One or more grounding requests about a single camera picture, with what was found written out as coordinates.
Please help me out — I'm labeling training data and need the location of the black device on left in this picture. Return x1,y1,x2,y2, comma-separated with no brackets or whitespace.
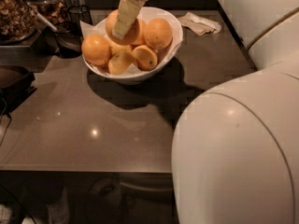
0,65,36,114

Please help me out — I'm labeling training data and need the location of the black cable at left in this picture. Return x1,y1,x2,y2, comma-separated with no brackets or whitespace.
0,98,13,147

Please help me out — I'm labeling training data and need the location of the small hidden middle orange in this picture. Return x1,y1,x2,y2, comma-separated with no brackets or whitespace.
109,40,132,54

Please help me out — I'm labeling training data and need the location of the large glass snack jar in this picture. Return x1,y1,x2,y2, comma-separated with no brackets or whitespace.
0,0,36,45

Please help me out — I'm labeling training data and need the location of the white ceramic bowl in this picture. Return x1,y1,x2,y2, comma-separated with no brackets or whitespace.
83,7,183,85

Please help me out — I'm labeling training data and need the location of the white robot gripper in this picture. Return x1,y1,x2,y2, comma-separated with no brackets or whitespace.
112,0,149,40

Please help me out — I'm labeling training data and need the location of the crumpled paper napkin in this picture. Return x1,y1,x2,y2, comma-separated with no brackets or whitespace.
178,12,221,35

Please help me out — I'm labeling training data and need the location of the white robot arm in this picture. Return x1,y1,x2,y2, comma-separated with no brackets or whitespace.
172,0,299,224

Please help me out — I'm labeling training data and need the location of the black wire cup holder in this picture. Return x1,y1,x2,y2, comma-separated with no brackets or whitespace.
68,5,92,35

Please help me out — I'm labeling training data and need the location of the white paper bowl liner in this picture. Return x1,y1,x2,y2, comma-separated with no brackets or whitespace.
80,19,183,84

